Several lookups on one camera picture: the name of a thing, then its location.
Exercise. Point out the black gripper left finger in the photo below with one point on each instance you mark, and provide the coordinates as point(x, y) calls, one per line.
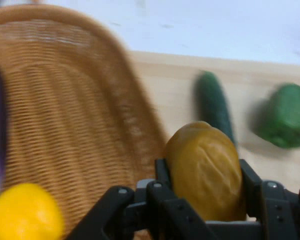
point(170, 215)

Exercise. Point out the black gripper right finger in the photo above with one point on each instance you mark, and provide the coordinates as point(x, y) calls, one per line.
point(277, 212)

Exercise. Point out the brown toy potato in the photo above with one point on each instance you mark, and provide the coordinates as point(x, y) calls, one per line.
point(205, 170)

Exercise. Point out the green toy bell pepper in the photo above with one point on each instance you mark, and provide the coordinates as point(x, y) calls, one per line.
point(285, 117)

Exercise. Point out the dark green toy cucumber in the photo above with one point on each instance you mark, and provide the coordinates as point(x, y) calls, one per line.
point(212, 105)

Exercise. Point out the wooden cutting board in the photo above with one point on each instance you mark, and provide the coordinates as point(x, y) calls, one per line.
point(175, 95)

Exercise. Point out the yellow toy bell pepper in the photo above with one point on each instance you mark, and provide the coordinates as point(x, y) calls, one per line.
point(25, 215)

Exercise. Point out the woven wicker basket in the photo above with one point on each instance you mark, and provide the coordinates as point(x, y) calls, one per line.
point(65, 112)

